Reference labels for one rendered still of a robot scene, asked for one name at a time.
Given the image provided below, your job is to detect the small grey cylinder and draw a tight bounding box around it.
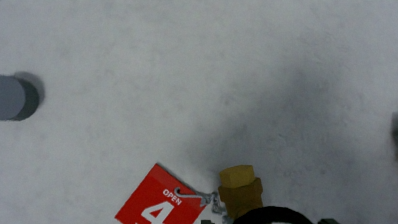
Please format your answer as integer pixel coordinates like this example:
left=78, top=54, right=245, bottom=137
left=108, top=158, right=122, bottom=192
left=0, top=73, right=40, bottom=120

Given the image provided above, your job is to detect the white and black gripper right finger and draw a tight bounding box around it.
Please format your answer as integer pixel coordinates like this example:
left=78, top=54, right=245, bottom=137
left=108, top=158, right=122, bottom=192
left=317, top=218, right=340, bottom=224

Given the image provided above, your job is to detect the grey pipe manifold with brass valves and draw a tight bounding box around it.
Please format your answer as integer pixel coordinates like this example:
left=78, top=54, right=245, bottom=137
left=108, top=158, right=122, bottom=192
left=218, top=165, right=314, bottom=224

